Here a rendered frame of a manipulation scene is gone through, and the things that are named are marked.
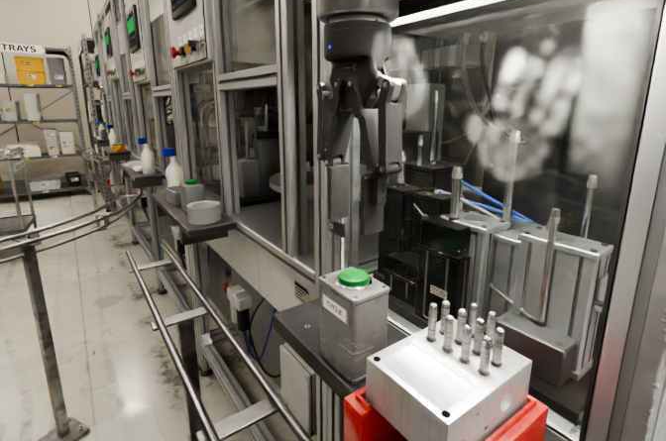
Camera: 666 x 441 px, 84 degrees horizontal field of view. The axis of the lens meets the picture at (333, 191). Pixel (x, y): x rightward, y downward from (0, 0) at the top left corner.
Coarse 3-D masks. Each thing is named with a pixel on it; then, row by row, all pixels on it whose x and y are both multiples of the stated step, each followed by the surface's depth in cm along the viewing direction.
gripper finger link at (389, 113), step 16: (384, 80) 37; (400, 80) 38; (384, 96) 38; (400, 96) 38; (384, 112) 38; (400, 112) 39; (384, 128) 38; (400, 128) 39; (384, 144) 39; (400, 144) 40; (384, 160) 39; (400, 160) 40
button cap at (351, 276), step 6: (348, 270) 49; (354, 270) 49; (360, 270) 49; (342, 276) 47; (348, 276) 47; (354, 276) 47; (360, 276) 47; (366, 276) 47; (342, 282) 47; (348, 282) 46; (354, 282) 46; (360, 282) 46; (366, 282) 47
